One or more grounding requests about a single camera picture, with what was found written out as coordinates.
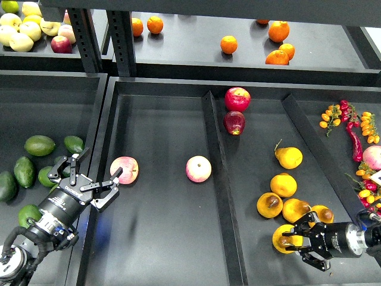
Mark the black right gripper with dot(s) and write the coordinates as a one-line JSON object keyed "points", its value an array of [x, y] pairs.
{"points": [[332, 240]]}

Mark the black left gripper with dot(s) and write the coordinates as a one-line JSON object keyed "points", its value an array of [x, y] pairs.
{"points": [[73, 194]]}

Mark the yellow pear with brown stem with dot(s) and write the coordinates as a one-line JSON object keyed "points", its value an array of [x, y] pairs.
{"points": [[281, 242]]}

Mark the dark green avocado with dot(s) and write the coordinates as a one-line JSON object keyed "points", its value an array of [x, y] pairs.
{"points": [[66, 171]]}

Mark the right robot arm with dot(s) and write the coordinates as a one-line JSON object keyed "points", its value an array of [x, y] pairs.
{"points": [[372, 239]]}

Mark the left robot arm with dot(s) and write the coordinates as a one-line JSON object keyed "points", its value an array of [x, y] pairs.
{"points": [[25, 248]]}

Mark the green avocado by tray edge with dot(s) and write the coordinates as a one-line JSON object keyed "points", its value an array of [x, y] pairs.
{"points": [[54, 187]]}

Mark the yellow pear brown end right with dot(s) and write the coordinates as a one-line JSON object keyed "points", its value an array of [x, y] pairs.
{"points": [[324, 214]]}

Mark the yellow pear brown end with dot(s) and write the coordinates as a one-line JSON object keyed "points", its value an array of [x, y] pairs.
{"points": [[324, 214], [269, 205]]}

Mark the yellow pear middle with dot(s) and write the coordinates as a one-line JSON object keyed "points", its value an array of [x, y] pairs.
{"points": [[294, 209]]}

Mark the small green avocado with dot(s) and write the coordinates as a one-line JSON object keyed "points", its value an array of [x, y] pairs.
{"points": [[43, 177]]}

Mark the small dark avocado top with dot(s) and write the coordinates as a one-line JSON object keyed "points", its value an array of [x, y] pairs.
{"points": [[74, 144]]}

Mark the yellow pear brown end left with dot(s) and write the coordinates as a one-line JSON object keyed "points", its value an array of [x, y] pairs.
{"points": [[269, 205]]}

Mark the bright green avocado bottom left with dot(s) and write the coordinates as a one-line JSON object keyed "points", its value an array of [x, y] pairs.
{"points": [[29, 213]]}

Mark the light green avocado top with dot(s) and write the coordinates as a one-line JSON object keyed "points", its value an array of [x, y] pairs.
{"points": [[39, 145]]}

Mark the round yellow pear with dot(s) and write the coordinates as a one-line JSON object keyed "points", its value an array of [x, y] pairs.
{"points": [[284, 185]]}

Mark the dark avocado far left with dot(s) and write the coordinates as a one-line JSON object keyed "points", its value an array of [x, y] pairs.
{"points": [[8, 186]]}

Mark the yellow pear with long stem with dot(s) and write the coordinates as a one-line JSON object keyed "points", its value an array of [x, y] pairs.
{"points": [[289, 157]]}

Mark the pink apple left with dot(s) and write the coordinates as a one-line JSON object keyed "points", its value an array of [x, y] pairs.
{"points": [[130, 169]]}

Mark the black tray divider right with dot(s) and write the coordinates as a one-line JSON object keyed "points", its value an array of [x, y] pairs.
{"points": [[333, 154]]}

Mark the black tray divider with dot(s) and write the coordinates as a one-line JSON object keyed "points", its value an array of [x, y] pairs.
{"points": [[333, 154], [235, 264]]}

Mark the black tray divider left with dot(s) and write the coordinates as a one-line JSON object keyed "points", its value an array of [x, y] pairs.
{"points": [[235, 264]]}

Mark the mixed cherry tomato bunch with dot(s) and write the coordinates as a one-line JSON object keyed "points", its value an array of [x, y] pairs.
{"points": [[368, 191]]}

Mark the white price tag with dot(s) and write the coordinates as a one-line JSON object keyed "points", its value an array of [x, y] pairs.
{"points": [[376, 178]]}

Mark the red chili pepper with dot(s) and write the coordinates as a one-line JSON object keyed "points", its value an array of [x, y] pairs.
{"points": [[357, 150]]}

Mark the pink peach right edge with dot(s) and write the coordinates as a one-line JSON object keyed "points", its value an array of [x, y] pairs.
{"points": [[371, 157]]}

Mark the black centre tray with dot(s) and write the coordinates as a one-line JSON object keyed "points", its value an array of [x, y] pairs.
{"points": [[164, 229]]}

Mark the pink apple centre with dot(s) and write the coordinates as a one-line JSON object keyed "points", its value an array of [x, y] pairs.
{"points": [[198, 169]]}

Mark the orange cherry tomato bunch left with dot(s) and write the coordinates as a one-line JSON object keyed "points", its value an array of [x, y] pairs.
{"points": [[331, 118]]}

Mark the orange cherry tomato bunch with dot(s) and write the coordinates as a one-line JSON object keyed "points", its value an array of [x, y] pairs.
{"points": [[331, 118], [368, 127]]}

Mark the orange cherry tomato bunch right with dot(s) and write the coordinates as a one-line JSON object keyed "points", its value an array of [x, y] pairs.
{"points": [[368, 127]]}

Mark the red cherry tomato bunch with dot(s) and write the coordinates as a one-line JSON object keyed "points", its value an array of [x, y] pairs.
{"points": [[349, 114]]}

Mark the black upper left shelf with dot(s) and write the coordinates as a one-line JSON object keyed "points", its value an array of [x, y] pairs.
{"points": [[42, 58]]}

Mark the dark red apple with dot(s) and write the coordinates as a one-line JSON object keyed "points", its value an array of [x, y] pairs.
{"points": [[234, 122]]}

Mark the red apple on shelf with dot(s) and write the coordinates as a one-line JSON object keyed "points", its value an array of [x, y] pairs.
{"points": [[61, 45]]}

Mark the yellow apple front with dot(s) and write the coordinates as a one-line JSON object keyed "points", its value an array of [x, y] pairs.
{"points": [[21, 42]]}

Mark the pale pink apple on shelf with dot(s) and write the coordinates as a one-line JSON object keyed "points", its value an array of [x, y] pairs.
{"points": [[67, 31]]}

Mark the black perforated post left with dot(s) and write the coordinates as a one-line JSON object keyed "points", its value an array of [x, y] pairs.
{"points": [[87, 43]]}

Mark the black perforated post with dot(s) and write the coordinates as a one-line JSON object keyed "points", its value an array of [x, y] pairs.
{"points": [[87, 43], [121, 31]]}

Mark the black perforated post right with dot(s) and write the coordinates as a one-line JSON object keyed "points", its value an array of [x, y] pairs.
{"points": [[121, 31]]}

